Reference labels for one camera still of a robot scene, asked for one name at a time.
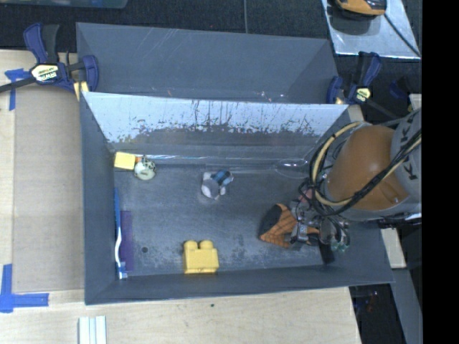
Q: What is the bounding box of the pale wood board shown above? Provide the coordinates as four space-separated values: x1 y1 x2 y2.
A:
11 87 86 294

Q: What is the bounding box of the purple flat strip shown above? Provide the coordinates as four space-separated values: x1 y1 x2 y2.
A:
120 210 135 272

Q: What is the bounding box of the yellow toy brick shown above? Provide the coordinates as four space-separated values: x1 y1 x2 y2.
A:
182 239 220 275

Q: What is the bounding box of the grey metal bin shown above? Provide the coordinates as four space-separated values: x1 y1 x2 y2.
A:
75 21 396 306

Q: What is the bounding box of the yellow sponge block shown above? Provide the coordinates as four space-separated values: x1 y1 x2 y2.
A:
113 151 138 172

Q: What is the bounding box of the white spotted round toy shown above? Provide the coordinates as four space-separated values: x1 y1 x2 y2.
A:
133 156 158 182

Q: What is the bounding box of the orange black webbed toy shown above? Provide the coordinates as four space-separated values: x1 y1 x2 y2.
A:
257 202 321 249

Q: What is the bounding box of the blue white toothbrush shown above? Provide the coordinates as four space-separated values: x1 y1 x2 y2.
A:
113 187 129 280

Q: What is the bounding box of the grey white blue toy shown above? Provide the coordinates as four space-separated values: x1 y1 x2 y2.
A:
200 169 235 201

